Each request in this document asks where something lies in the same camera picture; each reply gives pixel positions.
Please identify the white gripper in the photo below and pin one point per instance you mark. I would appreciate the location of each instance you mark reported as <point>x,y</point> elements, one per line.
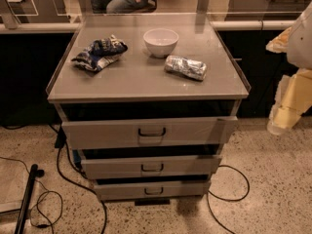
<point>300,44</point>

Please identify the grey drawer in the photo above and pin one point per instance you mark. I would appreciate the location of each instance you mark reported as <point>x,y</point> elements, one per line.
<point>161,189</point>
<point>149,132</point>
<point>190,165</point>

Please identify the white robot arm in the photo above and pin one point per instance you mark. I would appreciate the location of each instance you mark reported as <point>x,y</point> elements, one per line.
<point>296,42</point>

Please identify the grey top drawer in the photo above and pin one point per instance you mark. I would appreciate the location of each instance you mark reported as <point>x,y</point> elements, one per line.
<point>149,132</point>

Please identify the grey drawer cabinet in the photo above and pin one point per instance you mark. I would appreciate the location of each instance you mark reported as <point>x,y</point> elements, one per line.
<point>137,86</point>

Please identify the grey bottom drawer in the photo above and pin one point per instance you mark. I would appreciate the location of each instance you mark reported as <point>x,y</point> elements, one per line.
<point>161,189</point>

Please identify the silver foil snack bag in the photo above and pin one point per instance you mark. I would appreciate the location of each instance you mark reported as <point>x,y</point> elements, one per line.
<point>190,68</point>

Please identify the grey desk background right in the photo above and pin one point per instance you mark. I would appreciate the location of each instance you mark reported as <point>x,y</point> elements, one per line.
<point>265,9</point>

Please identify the grey desk background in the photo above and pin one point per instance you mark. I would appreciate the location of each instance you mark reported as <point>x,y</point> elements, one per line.
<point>265,9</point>
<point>34,11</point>

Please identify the white bowl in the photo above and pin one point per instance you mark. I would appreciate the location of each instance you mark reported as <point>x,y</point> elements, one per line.
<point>160,42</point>

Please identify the blue crumpled chip bag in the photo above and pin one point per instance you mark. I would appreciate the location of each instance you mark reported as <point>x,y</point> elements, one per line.
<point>100,53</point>

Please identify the black pole on floor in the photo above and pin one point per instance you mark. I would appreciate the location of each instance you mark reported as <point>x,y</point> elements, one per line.
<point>33,174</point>

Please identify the grey desk background left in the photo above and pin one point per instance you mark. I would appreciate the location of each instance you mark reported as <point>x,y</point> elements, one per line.
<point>34,11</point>

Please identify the white barrier rail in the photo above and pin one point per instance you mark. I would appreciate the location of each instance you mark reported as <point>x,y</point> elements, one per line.
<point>238,25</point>

